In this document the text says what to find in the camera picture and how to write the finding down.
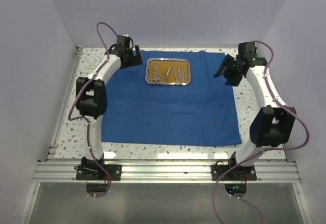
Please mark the steel forceps in tray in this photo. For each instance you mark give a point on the steel forceps in tray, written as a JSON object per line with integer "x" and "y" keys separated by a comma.
{"x": 175, "y": 75}

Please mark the aluminium front rail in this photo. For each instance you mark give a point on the aluminium front rail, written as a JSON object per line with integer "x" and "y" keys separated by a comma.
{"x": 166, "y": 171}

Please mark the thin steel tweezers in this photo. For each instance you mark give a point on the thin steel tweezers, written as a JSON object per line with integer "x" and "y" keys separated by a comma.
{"x": 181, "y": 74}

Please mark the aluminium left side rail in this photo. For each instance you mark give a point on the aluminium left side rail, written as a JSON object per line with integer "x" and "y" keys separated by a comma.
{"x": 50, "y": 155}

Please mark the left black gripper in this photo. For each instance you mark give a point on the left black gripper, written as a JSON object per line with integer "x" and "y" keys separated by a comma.
{"x": 135, "y": 60}

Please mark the aluminium rail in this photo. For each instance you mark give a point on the aluminium rail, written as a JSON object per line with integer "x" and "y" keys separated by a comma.
{"x": 50, "y": 155}
{"x": 166, "y": 171}

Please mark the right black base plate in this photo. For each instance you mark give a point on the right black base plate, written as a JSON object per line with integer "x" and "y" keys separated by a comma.
{"x": 240, "y": 173}

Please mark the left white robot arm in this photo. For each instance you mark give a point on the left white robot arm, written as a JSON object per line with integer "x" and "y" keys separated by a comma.
{"x": 91, "y": 102}

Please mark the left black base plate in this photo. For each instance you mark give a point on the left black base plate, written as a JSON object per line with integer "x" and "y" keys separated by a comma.
{"x": 112, "y": 171}

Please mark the blue surgical cloth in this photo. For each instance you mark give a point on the blue surgical cloth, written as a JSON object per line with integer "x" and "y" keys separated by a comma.
{"x": 202, "y": 113}

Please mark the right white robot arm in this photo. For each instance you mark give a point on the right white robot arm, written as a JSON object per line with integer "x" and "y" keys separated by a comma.
{"x": 274, "y": 121}

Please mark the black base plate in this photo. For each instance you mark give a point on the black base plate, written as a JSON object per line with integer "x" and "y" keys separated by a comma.
{"x": 240, "y": 173}
{"x": 112, "y": 171}

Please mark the steel instrument tray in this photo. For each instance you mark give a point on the steel instrument tray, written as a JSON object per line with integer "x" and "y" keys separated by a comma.
{"x": 166, "y": 71}

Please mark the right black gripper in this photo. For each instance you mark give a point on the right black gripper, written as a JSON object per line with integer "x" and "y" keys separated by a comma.
{"x": 228, "y": 60}

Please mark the steel ring-handled scissors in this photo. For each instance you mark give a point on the steel ring-handled scissors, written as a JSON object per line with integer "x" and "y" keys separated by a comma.
{"x": 155, "y": 79}

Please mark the steel scalpel handle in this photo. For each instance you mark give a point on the steel scalpel handle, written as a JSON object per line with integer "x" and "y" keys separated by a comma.
{"x": 168, "y": 72}

